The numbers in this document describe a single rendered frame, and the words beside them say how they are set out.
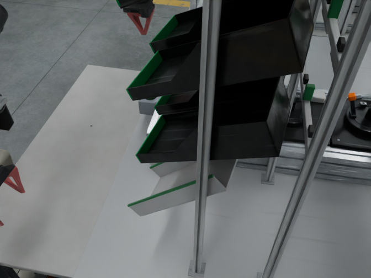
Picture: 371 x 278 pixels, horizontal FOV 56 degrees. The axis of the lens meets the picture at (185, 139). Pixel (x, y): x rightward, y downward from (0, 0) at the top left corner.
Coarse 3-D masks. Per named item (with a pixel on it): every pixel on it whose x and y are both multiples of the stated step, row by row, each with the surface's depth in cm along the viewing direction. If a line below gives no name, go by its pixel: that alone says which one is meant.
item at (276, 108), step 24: (216, 96) 68; (240, 96) 66; (264, 96) 64; (168, 120) 78; (192, 120) 75; (216, 120) 71; (240, 120) 68; (264, 120) 52; (144, 144) 71; (168, 144) 71; (192, 144) 61; (216, 144) 59; (240, 144) 57; (264, 144) 55
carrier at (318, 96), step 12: (300, 96) 121; (312, 96) 118; (324, 96) 118; (300, 108) 113; (312, 108) 117; (288, 120) 109; (300, 120) 109; (312, 120) 112; (288, 132) 108; (300, 132) 108
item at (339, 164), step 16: (368, 96) 123; (288, 144) 106; (304, 144) 106; (240, 160) 110; (256, 160) 109; (288, 160) 106; (336, 160) 103; (352, 160) 102; (368, 160) 102; (320, 176) 109; (336, 176) 108; (352, 176) 106; (368, 176) 105
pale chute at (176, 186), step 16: (224, 160) 75; (160, 176) 93; (176, 176) 86; (192, 176) 80; (208, 176) 65; (224, 176) 70; (160, 192) 86; (176, 192) 72; (192, 192) 70; (208, 192) 68; (144, 208) 82; (160, 208) 79
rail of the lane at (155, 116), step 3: (153, 114) 116; (156, 114) 116; (153, 117) 114; (156, 117) 114; (159, 117) 116; (153, 120) 114; (156, 120) 114; (150, 123) 113; (153, 123) 113; (150, 126) 111; (147, 129) 111; (150, 129) 111; (147, 132) 110; (147, 135) 110
